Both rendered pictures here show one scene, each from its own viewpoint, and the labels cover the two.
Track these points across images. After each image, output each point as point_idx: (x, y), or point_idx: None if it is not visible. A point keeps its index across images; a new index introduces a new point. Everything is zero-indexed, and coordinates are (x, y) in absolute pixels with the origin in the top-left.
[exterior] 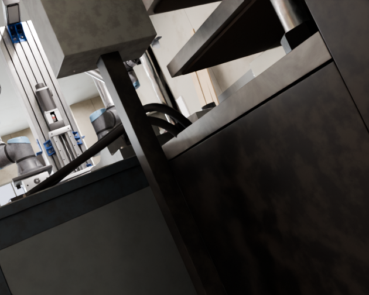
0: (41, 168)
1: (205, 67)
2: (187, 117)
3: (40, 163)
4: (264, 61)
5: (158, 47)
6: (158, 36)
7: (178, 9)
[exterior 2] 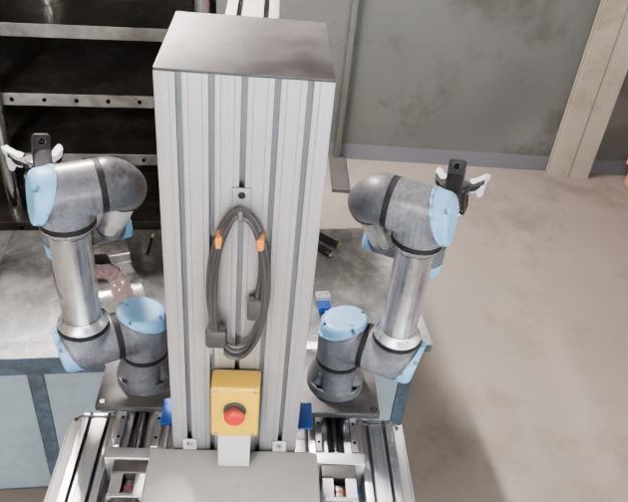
0: (314, 351)
1: None
2: (126, 243)
3: (311, 364)
4: None
5: (12, 168)
6: (7, 145)
7: (153, 108)
